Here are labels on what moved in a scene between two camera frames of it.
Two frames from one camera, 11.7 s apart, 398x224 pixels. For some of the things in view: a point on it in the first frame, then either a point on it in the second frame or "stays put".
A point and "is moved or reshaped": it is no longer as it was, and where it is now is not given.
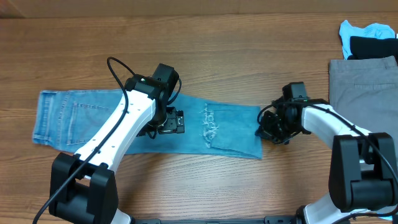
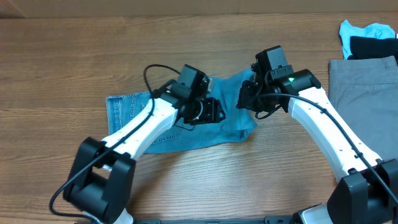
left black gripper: (175, 122) to (214, 111)
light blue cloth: (374, 30) stays put
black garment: (371, 48) stays put
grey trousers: (365, 91) stays put
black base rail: (268, 219) stays put
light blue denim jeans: (75, 118) is moved or reshaped
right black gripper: (265, 131) to (246, 102)
